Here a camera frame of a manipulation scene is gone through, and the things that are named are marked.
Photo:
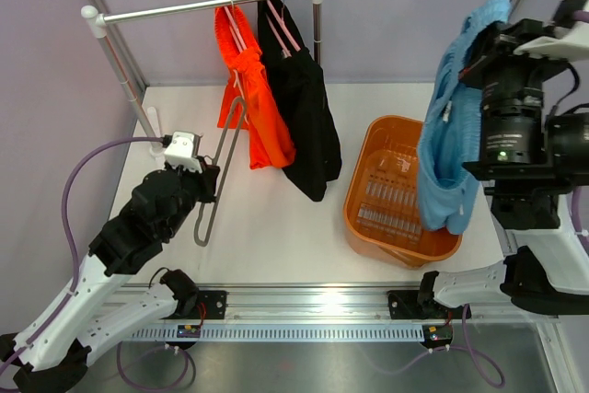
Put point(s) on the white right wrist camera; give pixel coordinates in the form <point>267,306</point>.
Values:
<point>565,37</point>

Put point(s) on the black shorts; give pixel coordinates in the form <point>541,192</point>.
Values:
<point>298,87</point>

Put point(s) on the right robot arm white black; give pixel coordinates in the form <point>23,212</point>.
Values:
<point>530,159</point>

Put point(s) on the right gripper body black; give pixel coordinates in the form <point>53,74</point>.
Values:
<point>502,67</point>

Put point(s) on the grey clothes hanger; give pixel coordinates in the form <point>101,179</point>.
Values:
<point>224,153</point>

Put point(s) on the white slotted cable duct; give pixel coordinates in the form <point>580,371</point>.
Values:
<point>280,333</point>

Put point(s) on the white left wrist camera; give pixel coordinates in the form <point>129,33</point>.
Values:
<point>181,151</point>

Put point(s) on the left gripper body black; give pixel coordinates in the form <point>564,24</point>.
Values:
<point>200,185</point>

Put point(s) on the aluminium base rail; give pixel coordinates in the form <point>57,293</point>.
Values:
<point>319,304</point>

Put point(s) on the orange plastic basket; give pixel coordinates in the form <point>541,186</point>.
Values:
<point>381,210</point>

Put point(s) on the silver white clothes rack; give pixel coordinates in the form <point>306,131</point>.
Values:
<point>99,24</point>

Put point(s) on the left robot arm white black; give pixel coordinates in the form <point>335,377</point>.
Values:
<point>56,358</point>

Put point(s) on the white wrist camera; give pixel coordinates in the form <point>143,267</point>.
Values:
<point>565,37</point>
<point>181,151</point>

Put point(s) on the orange shorts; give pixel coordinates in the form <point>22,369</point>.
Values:
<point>270,143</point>

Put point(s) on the light blue shorts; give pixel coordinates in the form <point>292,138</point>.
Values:
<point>451,131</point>

